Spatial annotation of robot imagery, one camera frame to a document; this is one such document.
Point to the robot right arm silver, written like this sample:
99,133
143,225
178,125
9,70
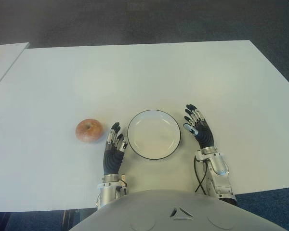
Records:
219,175

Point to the white plate black rim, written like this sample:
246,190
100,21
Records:
154,137

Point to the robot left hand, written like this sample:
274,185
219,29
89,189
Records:
112,158

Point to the white side table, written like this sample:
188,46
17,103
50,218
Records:
7,60

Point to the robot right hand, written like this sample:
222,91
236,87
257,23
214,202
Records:
206,136

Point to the grey robot torso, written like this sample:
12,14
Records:
178,211

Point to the red yellow apple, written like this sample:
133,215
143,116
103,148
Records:
89,131

